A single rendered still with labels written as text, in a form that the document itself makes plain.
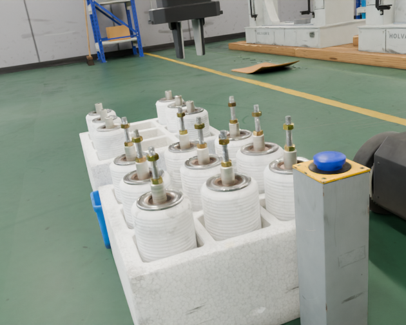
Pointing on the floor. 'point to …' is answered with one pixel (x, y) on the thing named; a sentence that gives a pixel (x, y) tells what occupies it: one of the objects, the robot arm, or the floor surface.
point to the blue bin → (100, 216)
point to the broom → (87, 40)
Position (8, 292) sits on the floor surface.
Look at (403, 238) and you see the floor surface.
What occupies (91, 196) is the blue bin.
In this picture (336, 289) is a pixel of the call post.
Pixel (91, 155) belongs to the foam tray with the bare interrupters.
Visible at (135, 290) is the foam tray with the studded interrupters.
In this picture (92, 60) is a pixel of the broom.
